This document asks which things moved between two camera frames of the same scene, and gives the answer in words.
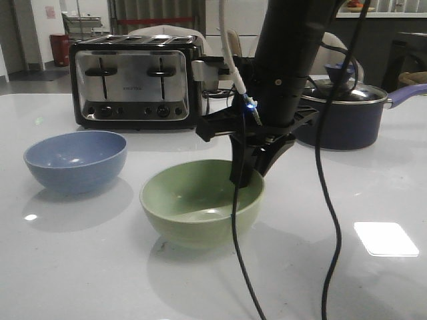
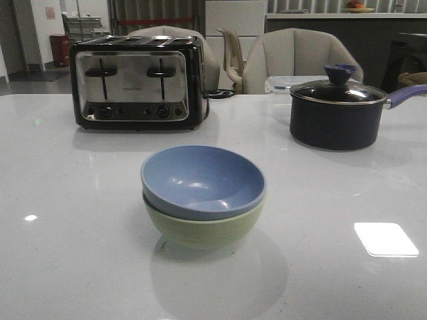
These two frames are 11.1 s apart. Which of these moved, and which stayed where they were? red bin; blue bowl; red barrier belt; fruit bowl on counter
Moved: blue bowl
Stayed: red bin; fruit bowl on counter; red barrier belt
